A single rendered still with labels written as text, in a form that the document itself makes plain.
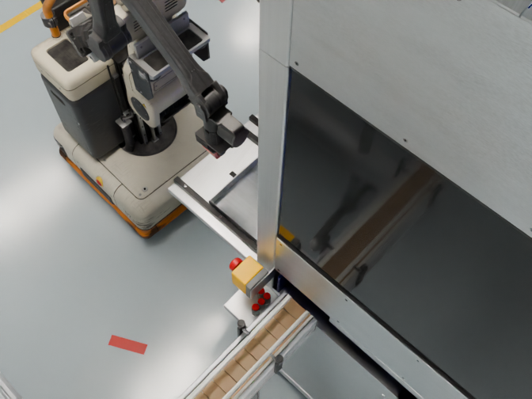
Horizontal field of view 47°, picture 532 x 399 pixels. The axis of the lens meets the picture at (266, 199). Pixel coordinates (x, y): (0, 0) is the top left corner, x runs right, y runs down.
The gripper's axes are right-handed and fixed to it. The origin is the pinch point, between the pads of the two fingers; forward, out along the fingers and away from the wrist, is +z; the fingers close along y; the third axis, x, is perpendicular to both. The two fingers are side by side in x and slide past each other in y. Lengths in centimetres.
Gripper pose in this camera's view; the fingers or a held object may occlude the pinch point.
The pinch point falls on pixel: (218, 155)
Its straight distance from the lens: 173.7
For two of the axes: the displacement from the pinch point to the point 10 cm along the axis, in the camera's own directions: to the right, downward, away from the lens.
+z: -0.1, 5.1, 8.6
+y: 7.3, 5.9, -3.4
